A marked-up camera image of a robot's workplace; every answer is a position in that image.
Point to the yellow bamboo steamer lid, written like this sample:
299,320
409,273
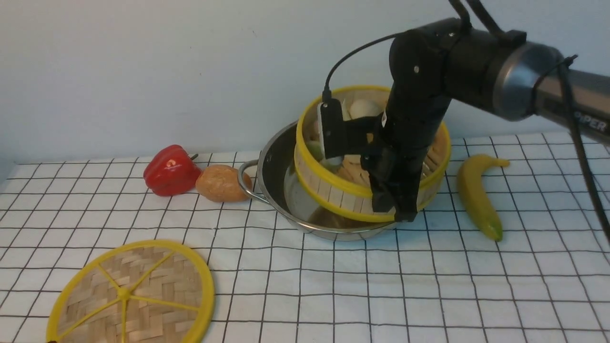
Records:
154,291

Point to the green dumpling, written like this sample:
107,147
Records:
315,149

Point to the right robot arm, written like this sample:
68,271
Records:
509,77

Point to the brown potato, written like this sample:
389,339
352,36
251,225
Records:
219,183

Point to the yellow banana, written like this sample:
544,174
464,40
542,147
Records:
473,194

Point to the red bell pepper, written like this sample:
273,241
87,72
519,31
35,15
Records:
171,172

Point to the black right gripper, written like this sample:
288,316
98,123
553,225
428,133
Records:
401,140

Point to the stainless steel pot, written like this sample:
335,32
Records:
272,179

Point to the white grid tablecloth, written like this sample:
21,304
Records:
438,279

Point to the white round bun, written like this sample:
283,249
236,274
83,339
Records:
361,108

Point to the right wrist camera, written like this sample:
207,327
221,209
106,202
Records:
339,137

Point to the yellow bamboo steamer basket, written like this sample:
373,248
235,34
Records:
341,184

